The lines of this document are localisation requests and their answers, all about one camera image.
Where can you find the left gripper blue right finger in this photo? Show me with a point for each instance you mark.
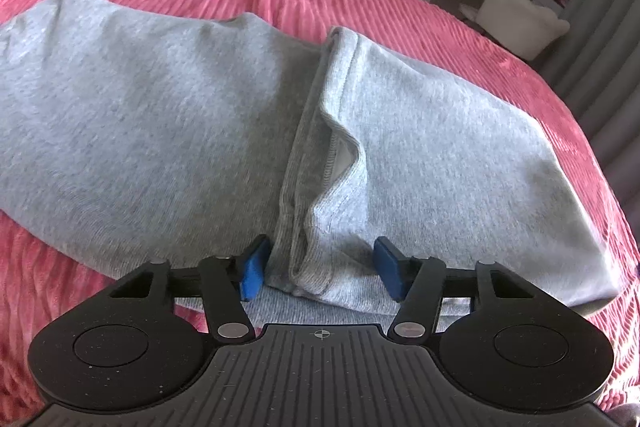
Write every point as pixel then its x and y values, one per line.
pixel 419 286

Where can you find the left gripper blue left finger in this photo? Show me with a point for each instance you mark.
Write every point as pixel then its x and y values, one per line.
pixel 224 284

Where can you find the grey knit pants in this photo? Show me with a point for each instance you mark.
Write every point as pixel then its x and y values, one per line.
pixel 128 136

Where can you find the pink ribbed bed blanket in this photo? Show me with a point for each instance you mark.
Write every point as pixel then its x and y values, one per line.
pixel 38 283

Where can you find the white fluffy chair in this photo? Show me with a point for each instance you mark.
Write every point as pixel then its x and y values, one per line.
pixel 523 28

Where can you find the grey curtain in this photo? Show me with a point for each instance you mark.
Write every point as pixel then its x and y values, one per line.
pixel 595 70

